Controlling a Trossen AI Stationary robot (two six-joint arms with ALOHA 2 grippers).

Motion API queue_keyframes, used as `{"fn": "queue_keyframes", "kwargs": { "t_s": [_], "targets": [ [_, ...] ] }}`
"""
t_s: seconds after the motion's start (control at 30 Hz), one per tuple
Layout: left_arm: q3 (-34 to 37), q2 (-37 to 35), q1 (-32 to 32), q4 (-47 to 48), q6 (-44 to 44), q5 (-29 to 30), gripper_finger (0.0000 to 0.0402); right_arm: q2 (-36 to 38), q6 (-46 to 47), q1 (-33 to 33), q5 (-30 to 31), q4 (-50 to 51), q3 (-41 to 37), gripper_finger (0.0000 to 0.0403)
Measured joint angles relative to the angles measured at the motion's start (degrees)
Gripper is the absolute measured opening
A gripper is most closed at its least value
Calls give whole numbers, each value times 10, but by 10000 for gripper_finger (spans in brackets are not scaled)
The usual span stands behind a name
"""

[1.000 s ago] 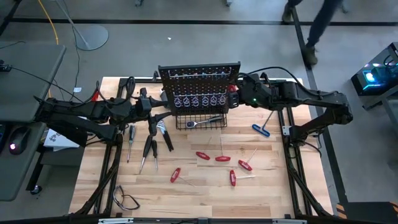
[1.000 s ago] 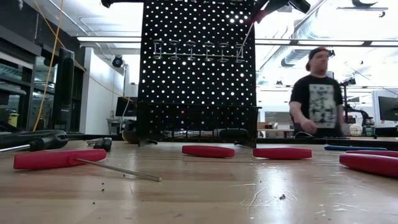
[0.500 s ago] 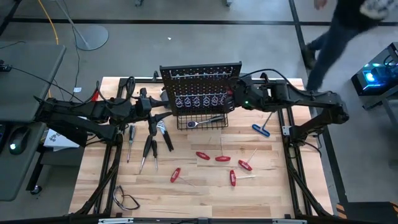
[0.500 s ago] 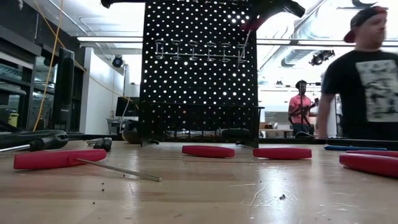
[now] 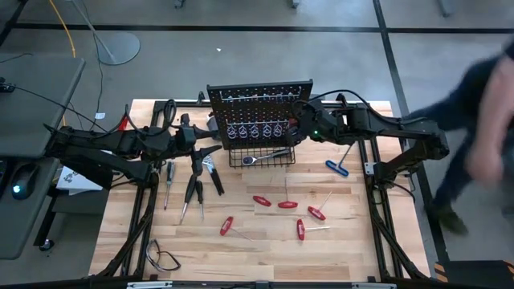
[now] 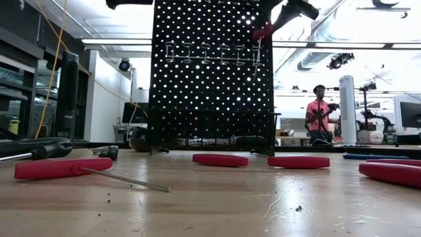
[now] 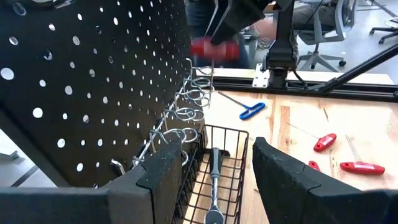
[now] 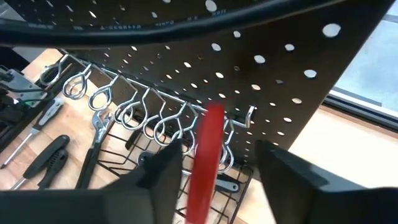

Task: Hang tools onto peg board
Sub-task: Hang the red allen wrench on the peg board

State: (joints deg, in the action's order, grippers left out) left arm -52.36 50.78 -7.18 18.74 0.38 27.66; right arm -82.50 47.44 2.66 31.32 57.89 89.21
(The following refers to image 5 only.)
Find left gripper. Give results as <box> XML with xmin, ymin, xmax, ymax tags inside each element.
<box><xmin>174</xmin><ymin>113</ymin><xmax>223</xmax><ymax>177</ymax></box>

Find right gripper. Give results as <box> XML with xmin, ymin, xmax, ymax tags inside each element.
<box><xmin>284</xmin><ymin>98</ymin><xmax>349</xmax><ymax>149</ymax></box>

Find chrome pliers with black handles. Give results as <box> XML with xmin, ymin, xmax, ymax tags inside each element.
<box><xmin>202</xmin><ymin>154</ymin><xmax>226</xmax><ymax>197</ymax></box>

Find large black-handled screwdriver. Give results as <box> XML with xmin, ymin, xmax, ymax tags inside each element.
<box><xmin>178</xmin><ymin>174</ymin><xmax>198</xmax><ymax>226</ymax></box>

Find chrome ratchet wrench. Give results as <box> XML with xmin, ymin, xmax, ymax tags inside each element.
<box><xmin>241</xmin><ymin>149</ymin><xmax>292</xmax><ymax>166</ymax></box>

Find black metal pegboard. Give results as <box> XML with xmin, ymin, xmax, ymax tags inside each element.
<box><xmin>206</xmin><ymin>79</ymin><xmax>314</xmax><ymax>150</ymax></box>

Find black safety glasses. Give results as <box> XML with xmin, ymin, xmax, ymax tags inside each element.
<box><xmin>145</xmin><ymin>238</ymin><xmax>182</xmax><ymax>273</ymax></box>

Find white paper sheets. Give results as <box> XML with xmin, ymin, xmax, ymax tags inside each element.
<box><xmin>55</xmin><ymin>150</ymin><xmax>113</xmax><ymax>197</ymax></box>

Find grey round-base floor stand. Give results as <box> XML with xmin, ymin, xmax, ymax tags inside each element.
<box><xmin>71</xmin><ymin>0</ymin><xmax>141</xmax><ymax>67</ymax></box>

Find grey desk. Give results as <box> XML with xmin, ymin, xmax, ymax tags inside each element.
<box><xmin>0</xmin><ymin>54</ymin><xmax>87</xmax><ymax>160</ymax></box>

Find black computer mouse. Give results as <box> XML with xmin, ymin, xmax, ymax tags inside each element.
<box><xmin>10</xmin><ymin>163</ymin><xmax>40</xmax><ymax>201</ymax></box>

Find person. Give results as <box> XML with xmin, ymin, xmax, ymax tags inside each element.
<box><xmin>401</xmin><ymin>38</ymin><xmax>514</xmax><ymax>238</ymax></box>

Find grey mouse shelf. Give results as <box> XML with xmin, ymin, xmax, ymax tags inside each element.
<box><xmin>0</xmin><ymin>157</ymin><xmax>61</xmax><ymax>261</ymax></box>

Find hazard-striped black platform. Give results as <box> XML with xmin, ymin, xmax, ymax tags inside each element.
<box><xmin>435</xmin><ymin>259</ymin><xmax>514</xmax><ymax>284</ymax></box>

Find black wire basket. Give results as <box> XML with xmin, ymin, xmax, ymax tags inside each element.
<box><xmin>228</xmin><ymin>146</ymin><xmax>297</xmax><ymax>169</ymax></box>

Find chrome hook rail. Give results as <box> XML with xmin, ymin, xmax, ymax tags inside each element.
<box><xmin>218</xmin><ymin>91</ymin><xmax>302</xmax><ymax>104</ymax></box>

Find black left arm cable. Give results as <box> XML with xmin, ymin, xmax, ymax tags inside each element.
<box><xmin>124</xmin><ymin>99</ymin><xmax>177</xmax><ymax>136</ymax></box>

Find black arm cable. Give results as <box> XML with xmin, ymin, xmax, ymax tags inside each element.
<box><xmin>308</xmin><ymin>88</ymin><xmax>405</xmax><ymax>121</ymax></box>
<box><xmin>124</xmin><ymin>99</ymin><xmax>177</xmax><ymax>136</ymax></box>

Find blue T-handle hex key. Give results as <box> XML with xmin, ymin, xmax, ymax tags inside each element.
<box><xmin>324</xmin><ymin>142</ymin><xmax>357</xmax><ymax>177</ymax></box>

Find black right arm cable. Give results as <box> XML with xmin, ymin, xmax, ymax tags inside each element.
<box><xmin>308</xmin><ymin>88</ymin><xmax>405</xmax><ymax>121</ymax></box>

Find black aluminium table frame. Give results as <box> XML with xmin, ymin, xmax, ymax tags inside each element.
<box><xmin>94</xmin><ymin>91</ymin><xmax>431</xmax><ymax>282</ymax></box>

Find yellow cable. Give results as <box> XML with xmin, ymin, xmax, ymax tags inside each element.
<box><xmin>47</xmin><ymin>0</ymin><xmax>77</xmax><ymax>144</ymax></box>

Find black desk cable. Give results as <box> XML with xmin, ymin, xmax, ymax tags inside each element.
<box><xmin>0</xmin><ymin>77</ymin><xmax>125</xmax><ymax>141</ymax></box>

